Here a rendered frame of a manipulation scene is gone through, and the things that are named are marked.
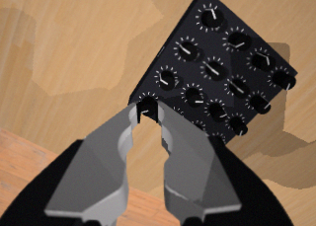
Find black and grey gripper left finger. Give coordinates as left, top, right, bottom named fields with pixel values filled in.
left=0, top=101, right=141, bottom=226

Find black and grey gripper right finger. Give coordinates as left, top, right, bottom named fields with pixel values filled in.
left=155, top=101, right=294, bottom=226

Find black knob box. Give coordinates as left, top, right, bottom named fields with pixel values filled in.
left=127, top=0, right=298, bottom=145

